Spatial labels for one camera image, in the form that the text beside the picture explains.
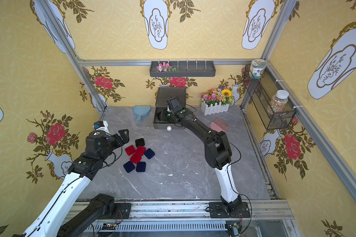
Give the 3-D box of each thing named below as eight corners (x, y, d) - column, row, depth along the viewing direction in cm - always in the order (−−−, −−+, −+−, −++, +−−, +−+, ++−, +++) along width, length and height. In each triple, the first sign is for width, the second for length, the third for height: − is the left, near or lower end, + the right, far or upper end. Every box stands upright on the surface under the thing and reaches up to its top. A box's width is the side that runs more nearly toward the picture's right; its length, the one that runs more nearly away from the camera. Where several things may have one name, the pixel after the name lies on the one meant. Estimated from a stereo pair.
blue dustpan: (130, 121, 115) (129, 119, 113) (134, 108, 124) (133, 105, 122) (148, 121, 115) (148, 119, 113) (151, 108, 124) (150, 105, 122)
